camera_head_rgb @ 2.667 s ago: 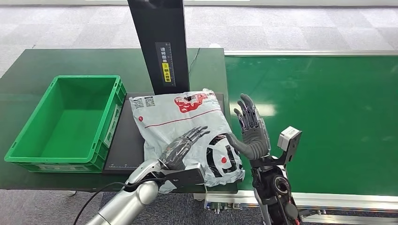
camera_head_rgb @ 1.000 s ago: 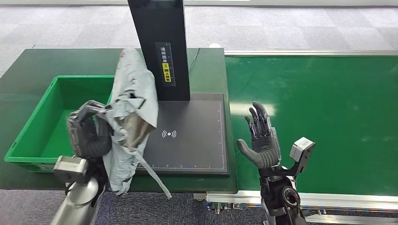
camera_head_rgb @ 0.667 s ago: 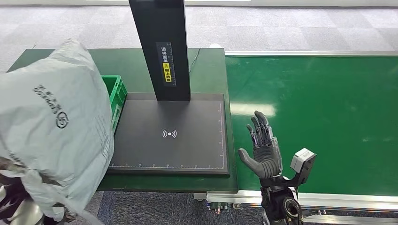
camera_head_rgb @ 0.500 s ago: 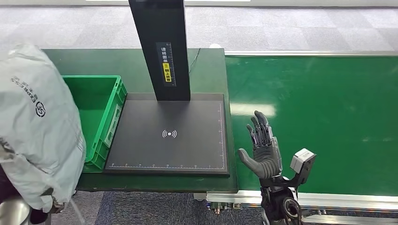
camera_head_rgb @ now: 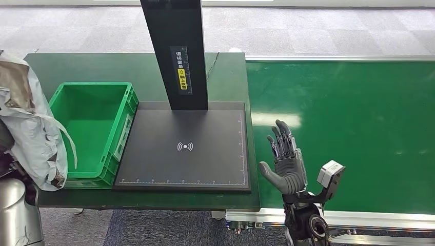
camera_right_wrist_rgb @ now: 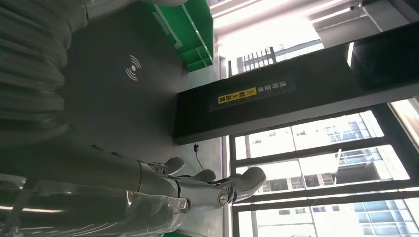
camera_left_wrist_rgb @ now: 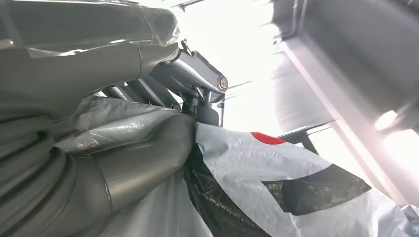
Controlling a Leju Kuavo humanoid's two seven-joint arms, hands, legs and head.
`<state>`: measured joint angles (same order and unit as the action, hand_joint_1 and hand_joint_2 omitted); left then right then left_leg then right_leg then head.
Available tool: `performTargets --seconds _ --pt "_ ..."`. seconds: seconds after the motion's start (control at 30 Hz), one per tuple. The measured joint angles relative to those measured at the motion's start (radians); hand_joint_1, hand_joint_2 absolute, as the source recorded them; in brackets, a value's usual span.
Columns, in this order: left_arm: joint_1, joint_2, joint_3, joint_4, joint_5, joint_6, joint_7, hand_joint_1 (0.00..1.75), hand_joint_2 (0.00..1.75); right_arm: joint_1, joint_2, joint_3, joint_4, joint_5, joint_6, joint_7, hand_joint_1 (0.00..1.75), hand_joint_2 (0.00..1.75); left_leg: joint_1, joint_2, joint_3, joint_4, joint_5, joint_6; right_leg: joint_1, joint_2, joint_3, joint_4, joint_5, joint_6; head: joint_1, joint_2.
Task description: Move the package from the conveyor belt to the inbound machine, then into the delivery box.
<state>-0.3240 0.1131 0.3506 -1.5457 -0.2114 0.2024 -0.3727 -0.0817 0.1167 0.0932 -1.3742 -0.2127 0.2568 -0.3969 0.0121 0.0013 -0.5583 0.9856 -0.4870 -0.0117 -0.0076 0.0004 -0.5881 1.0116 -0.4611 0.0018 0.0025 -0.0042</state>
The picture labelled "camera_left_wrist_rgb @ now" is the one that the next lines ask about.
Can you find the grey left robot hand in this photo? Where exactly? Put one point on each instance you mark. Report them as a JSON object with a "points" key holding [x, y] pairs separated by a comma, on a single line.
{"points": [[98, 75]]}

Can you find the grey plastic mailer package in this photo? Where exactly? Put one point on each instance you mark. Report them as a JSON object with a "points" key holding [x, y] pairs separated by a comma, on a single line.
{"points": [[245, 163]]}

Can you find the black inbound scanner machine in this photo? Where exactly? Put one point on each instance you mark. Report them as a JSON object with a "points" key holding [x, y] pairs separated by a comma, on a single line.
{"points": [[353, 59]]}

